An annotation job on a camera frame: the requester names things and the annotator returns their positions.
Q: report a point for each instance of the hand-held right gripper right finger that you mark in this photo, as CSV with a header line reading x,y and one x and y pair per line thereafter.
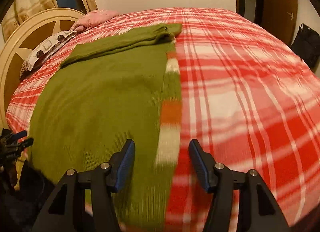
x,y
198,164

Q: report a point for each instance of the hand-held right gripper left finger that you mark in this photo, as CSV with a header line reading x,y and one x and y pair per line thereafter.
x,y
123,164

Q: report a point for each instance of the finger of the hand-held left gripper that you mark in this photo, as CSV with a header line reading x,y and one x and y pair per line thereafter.
x,y
25,143
19,135

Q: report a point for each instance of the green knit sweater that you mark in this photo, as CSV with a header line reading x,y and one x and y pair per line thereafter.
x,y
100,102

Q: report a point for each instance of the bed with red plaid sheet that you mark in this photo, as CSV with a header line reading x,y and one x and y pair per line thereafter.
x,y
237,84

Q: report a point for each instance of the brown and white patterned pillow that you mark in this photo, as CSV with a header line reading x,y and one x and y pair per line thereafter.
x,y
47,48

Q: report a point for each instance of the cream and brown wooden headboard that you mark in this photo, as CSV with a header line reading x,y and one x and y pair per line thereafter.
x,y
32,37

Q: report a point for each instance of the pink floral pillow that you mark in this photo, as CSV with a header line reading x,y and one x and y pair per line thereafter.
x,y
96,18

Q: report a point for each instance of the black backpack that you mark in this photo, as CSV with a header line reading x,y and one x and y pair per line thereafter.
x,y
307,44

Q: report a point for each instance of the brown wooden door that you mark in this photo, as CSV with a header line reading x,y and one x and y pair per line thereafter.
x,y
277,17

